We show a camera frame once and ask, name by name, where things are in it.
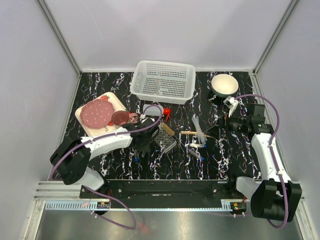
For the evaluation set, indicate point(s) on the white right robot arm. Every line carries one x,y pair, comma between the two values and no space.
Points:
276,197

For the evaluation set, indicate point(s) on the white wash bottle red cap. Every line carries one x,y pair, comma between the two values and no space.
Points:
156,110

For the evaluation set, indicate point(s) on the translucent pink mug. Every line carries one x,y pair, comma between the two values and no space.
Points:
121,117

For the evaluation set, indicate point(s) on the clear plastic pipettes bundle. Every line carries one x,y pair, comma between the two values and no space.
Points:
200,135

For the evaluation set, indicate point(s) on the slotted cable duct rail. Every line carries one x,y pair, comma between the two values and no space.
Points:
79,205

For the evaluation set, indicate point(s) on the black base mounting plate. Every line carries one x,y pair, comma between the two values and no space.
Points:
172,194

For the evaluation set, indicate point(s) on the wooden stick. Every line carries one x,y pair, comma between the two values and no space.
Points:
194,133

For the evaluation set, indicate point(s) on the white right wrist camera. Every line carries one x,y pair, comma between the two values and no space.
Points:
232,104

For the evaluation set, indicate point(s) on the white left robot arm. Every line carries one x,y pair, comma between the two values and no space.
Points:
71,159

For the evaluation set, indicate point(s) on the blue cap test tube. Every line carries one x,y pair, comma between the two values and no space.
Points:
195,154
196,145
136,157

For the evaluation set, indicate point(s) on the cream and green bowl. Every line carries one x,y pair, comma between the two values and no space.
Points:
224,85

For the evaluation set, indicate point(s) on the clear acrylic tube rack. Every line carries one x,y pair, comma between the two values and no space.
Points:
165,141

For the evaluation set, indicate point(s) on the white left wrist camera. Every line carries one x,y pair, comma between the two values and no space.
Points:
146,120

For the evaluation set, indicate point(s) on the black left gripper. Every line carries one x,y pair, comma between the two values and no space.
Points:
146,148

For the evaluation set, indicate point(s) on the pink polka dot plate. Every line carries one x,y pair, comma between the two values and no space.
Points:
97,113

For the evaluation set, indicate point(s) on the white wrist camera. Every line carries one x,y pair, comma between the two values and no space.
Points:
232,104
146,120

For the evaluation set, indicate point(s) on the strawberry print white tray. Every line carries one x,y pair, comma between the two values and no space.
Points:
117,104

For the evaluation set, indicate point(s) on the white perforated plastic basket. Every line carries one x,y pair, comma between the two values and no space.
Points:
163,82

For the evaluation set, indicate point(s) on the brown bristle tube brush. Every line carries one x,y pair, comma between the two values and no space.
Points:
171,133

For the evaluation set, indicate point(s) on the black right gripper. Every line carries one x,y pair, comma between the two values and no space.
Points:
221,124

